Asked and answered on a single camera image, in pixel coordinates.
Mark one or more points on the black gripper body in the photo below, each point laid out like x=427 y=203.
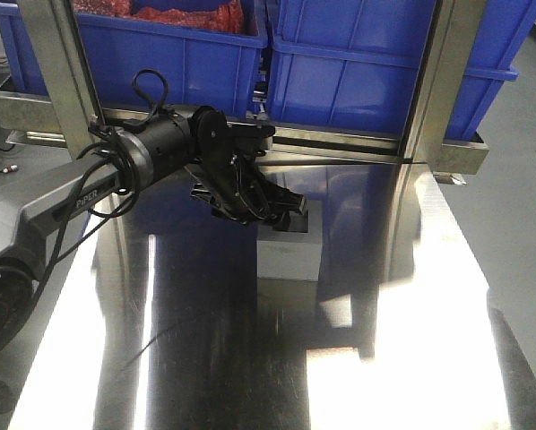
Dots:
x=237 y=192

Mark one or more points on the gray square base block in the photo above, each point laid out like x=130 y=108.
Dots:
x=294 y=254

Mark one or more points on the red mesh bag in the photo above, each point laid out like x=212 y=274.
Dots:
x=227 y=16

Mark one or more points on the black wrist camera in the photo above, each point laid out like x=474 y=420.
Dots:
x=252 y=140

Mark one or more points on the empty blue plastic bin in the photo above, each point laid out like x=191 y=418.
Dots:
x=354 y=64

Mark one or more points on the blue bin with red contents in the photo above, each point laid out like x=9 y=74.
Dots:
x=202 y=67

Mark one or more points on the gray robot arm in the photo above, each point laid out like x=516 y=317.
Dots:
x=126 y=160

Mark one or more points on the stainless steel rack frame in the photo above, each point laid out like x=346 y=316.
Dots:
x=61 y=118

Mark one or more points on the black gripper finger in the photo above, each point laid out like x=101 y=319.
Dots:
x=286 y=200
x=282 y=222

